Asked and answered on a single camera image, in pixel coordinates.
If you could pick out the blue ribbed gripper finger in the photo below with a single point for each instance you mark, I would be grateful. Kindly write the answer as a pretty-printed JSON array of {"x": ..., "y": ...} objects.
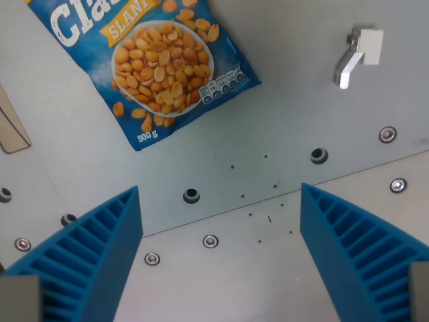
[
  {"x": 352, "y": 248},
  {"x": 83, "y": 255}
]

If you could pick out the silver countersunk screw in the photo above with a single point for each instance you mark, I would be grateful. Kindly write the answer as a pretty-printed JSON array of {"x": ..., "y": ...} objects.
[
  {"x": 387, "y": 134},
  {"x": 398, "y": 185},
  {"x": 151, "y": 258},
  {"x": 210, "y": 241},
  {"x": 22, "y": 244}
]

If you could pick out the beige wooden board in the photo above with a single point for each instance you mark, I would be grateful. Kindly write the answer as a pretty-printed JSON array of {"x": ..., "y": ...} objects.
[{"x": 11, "y": 127}]

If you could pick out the blue salted peanuts bag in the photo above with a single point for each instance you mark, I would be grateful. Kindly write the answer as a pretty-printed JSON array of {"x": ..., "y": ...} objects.
[{"x": 157, "y": 63}]

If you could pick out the white metal bracket clamp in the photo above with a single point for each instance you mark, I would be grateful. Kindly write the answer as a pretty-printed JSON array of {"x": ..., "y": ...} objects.
[{"x": 361, "y": 50}]

